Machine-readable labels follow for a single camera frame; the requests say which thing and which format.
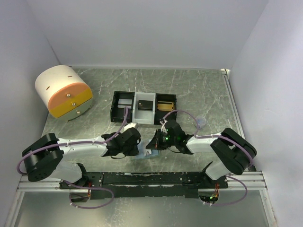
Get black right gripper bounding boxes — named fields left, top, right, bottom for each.
left=146, top=129, right=177, bottom=150

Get white VIP credit card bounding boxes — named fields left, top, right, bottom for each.
left=143, top=150, right=152, bottom=158

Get black cards in middle bin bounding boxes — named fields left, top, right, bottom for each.
left=138, top=100, right=153, bottom=111

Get aluminium right side rail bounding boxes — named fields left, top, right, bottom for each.
left=220, top=69, right=245, bottom=137

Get black left tray bin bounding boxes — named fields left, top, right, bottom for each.
left=110, top=91, right=135, bottom=123

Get silver cards in left bin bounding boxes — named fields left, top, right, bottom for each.
left=117, top=98, right=132, bottom=109

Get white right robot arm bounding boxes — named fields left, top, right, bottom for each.
left=145, top=120, right=257, bottom=188

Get gold cards in right bin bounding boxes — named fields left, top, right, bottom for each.
left=157, top=101, right=175, bottom=112

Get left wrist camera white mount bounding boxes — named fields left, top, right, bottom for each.
left=124, top=122, right=138, bottom=131

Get aluminium front rail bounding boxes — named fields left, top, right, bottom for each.
left=17, top=171, right=267, bottom=192

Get round drawer cabinet white orange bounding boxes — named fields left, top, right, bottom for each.
left=35, top=65, right=93, bottom=121

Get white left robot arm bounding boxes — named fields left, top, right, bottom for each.
left=21, top=128, right=141, bottom=189

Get green card holder wallet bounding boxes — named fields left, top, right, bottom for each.
left=133, top=140, right=160, bottom=160

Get aluminium rail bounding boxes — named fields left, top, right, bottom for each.
left=17, top=171, right=267, bottom=192
left=220, top=69, right=245, bottom=137

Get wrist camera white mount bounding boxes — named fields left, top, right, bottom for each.
left=124, top=122, right=138, bottom=131
left=160, top=120, right=167, bottom=133

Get small clear plastic cup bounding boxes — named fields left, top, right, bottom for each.
left=196, top=115, right=207, bottom=130

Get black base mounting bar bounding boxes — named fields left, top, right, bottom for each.
left=76, top=172, right=228, bottom=200

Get white middle tray bin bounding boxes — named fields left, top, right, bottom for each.
left=132, top=92, right=156, bottom=125

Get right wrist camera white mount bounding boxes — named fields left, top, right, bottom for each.
left=160, top=120, right=167, bottom=133

